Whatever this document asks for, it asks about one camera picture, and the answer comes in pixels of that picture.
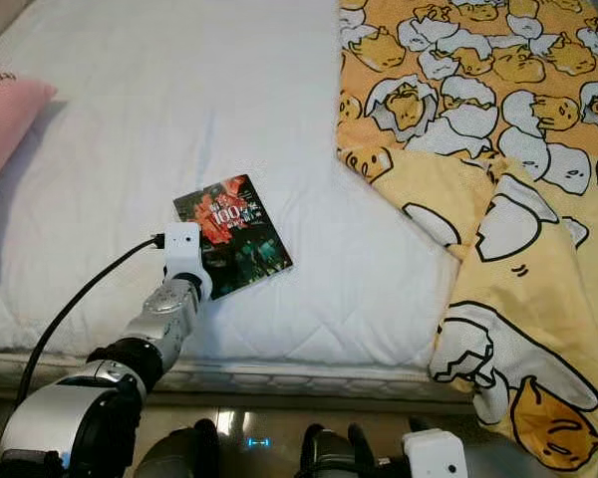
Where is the yellow egg print blanket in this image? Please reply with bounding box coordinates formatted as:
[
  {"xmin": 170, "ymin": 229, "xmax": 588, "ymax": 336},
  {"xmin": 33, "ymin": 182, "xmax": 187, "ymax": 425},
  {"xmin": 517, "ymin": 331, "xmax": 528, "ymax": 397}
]
[{"xmin": 336, "ymin": 0, "xmax": 598, "ymax": 475}]

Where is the dark red cover book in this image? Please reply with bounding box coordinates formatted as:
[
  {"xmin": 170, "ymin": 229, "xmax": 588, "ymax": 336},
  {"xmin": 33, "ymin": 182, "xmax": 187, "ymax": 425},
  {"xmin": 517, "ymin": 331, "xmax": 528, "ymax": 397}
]
[{"xmin": 172, "ymin": 174, "xmax": 293, "ymax": 300}]

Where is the pink printed pillow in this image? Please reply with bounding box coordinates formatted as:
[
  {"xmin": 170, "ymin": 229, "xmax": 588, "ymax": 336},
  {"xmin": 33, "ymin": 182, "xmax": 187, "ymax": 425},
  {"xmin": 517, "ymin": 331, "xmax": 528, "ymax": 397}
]
[{"xmin": 0, "ymin": 68, "xmax": 59, "ymax": 276}]

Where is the dark left robot leg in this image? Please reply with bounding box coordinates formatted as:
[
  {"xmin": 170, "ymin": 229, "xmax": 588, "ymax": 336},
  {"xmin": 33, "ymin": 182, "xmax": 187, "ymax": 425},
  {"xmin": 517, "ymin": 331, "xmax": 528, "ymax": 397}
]
[{"xmin": 138, "ymin": 423, "xmax": 222, "ymax": 478}]

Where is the white quilted mattress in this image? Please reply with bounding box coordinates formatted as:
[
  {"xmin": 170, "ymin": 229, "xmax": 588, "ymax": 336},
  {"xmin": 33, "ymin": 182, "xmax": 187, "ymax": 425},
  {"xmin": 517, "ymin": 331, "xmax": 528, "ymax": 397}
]
[{"xmin": 0, "ymin": 0, "xmax": 598, "ymax": 405}]

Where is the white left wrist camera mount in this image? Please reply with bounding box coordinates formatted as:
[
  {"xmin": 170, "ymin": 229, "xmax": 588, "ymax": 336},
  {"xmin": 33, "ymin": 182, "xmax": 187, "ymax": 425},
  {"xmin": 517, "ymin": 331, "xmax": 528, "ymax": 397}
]
[{"xmin": 161, "ymin": 222, "xmax": 214, "ymax": 300}]

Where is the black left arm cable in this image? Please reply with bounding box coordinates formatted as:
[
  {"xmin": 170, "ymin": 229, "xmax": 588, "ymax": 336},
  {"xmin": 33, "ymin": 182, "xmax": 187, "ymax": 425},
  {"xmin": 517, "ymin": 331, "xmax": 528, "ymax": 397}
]
[{"xmin": 17, "ymin": 233, "xmax": 167, "ymax": 405}]

